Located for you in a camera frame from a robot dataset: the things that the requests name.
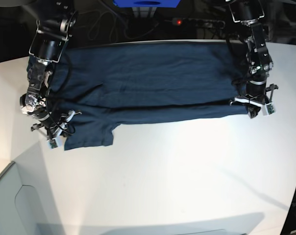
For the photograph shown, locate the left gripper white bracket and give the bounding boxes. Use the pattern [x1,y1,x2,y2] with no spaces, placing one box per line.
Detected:
[230,84,278,119]

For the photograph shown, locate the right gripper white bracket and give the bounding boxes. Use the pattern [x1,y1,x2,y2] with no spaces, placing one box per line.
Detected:
[30,110,83,149]

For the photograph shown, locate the dark blue T-shirt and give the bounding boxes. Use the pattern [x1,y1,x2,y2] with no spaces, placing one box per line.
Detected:
[47,42,247,150]

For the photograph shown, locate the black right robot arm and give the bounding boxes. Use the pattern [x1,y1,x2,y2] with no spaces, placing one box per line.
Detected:
[20,0,77,149]

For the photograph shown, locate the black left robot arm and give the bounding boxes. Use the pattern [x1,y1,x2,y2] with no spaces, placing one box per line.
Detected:
[228,0,278,118]

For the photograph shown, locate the blue box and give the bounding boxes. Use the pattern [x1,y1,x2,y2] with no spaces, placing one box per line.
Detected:
[113,0,180,8]

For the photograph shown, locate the white power strip red switch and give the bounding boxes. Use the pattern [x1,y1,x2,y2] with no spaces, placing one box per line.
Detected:
[171,18,225,29]

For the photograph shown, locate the white cable loop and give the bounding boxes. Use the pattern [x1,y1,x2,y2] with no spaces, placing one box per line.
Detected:
[88,9,158,42]

